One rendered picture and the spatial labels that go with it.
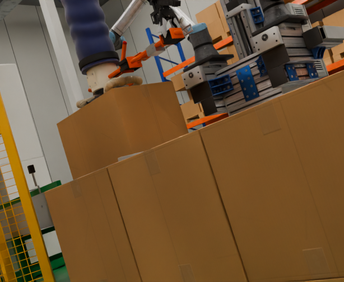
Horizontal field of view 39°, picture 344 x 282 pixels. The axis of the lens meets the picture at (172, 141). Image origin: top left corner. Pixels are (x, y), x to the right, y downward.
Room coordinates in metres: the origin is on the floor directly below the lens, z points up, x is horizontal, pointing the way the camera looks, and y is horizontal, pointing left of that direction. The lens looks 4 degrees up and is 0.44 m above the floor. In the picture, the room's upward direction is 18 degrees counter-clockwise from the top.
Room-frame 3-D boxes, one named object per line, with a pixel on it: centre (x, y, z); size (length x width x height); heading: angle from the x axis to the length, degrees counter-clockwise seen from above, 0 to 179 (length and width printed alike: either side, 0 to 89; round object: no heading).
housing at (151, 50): (2.27, -0.06, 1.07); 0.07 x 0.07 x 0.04; 42
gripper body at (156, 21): (2.19, -0.14, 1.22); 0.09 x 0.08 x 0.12; 42
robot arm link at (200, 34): (2.77, -0.34, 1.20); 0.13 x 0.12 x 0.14; 170
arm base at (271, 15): (2.43, -0.71, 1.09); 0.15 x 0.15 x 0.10
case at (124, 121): (2.61, 0.25, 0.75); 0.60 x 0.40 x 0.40; 42
